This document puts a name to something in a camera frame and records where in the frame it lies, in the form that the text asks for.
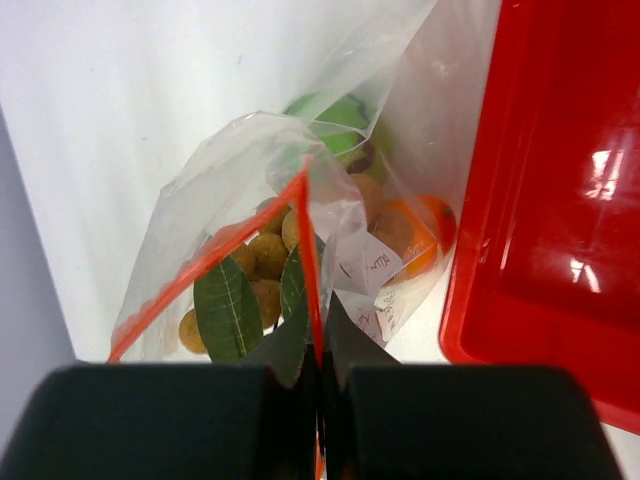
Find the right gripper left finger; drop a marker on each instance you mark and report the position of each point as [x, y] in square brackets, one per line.
[251, 420]

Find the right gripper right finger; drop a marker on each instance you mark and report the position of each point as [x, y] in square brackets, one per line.
[387, 420]

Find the brown toy longan bunch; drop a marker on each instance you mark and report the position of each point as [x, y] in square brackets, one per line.
[262, 260]

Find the green orange toy mango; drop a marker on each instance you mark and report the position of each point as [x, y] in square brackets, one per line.
[416, 237]

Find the clear orange zip top bag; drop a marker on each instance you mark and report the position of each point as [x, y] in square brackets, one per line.
[187, 298]

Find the green toy watermelon ball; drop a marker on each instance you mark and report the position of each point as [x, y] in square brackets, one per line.
[347, 129]

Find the red plastic tray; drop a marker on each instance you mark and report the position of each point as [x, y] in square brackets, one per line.
[546, 269]

